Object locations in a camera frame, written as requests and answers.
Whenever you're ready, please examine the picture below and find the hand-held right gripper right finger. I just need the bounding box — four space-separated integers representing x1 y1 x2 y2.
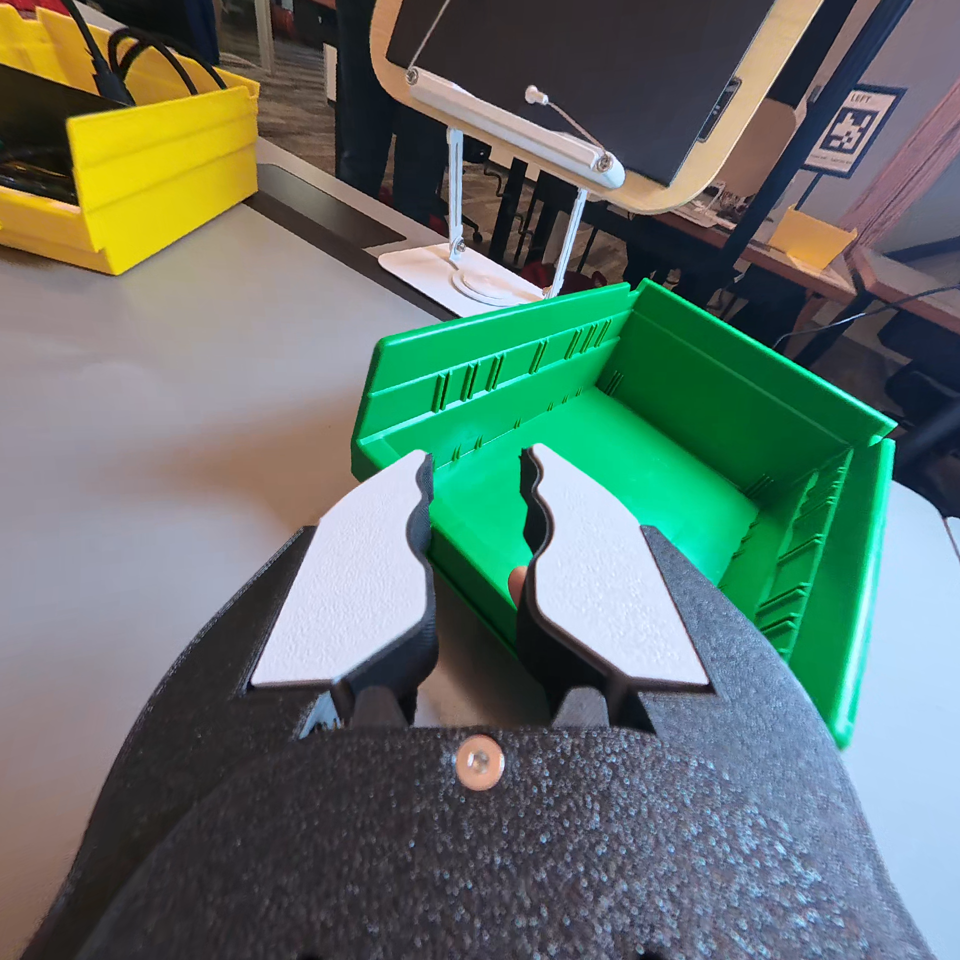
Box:
516 444 711 714

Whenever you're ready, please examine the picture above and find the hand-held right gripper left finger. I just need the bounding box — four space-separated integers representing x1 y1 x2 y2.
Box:
249 448 440 706

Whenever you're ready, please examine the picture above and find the green plastic bin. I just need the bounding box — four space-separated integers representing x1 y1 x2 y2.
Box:
351 277 899 751

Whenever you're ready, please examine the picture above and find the yellow plastic bin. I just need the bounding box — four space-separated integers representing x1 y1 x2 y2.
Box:
0 6 261 276

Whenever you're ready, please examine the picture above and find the small yellow paper tray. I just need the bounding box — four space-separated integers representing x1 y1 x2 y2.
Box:
766 204 858 271

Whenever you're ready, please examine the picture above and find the white board stand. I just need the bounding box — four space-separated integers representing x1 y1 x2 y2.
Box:
377 67 627 320

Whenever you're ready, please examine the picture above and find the printed tag sign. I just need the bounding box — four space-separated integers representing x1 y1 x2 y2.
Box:
808 84 909 180

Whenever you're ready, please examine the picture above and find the black bin divider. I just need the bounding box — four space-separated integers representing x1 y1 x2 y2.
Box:
0 63 80 207

